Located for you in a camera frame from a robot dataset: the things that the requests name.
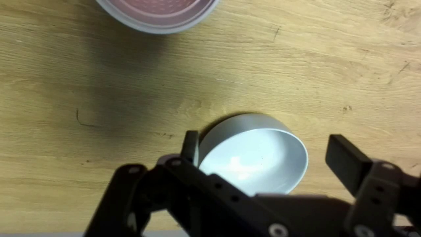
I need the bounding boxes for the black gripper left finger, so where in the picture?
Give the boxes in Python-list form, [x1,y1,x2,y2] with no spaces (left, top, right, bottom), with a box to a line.
[85,129,282,237]

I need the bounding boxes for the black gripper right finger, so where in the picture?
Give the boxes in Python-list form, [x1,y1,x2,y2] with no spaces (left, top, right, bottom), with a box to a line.
[325,133,421,237]

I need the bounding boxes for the red plastic cup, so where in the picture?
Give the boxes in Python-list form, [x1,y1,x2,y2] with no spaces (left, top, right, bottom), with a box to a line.
[95,0,221,36]

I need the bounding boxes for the grey round bowl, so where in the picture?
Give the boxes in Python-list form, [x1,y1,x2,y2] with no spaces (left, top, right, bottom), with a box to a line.
[198,112,310,198]

